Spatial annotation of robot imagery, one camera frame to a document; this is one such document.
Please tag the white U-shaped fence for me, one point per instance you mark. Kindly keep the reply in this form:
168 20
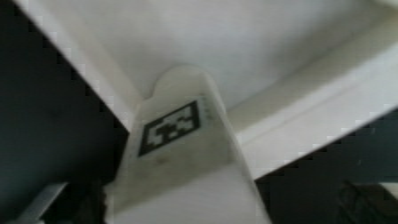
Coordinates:
324 116

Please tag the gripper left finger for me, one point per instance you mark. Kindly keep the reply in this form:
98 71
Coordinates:
68 204

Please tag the white table leg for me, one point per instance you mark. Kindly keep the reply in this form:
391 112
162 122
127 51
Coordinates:
184 183

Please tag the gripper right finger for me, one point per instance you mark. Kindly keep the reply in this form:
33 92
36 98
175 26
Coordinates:
368 203

